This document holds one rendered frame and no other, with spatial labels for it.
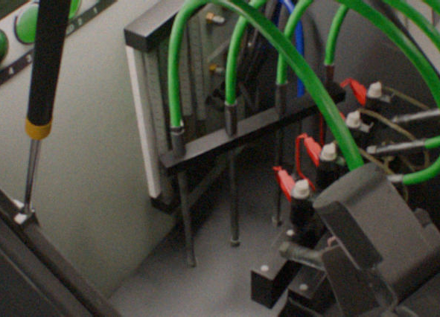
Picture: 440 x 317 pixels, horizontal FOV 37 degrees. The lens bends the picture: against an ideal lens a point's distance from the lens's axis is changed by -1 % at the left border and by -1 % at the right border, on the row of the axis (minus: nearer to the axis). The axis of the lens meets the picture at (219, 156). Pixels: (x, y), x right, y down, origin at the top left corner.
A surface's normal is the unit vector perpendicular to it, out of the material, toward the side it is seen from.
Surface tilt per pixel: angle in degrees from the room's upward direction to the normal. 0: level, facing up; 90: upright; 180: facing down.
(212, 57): 90
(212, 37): 90
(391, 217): 43
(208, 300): 0
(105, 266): 90
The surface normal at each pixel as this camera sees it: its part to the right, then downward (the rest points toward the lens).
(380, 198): 0.07, -0.07
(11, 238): 0.54, -0.29
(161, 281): -0.04, -0.72
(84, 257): 0.84, 0.36
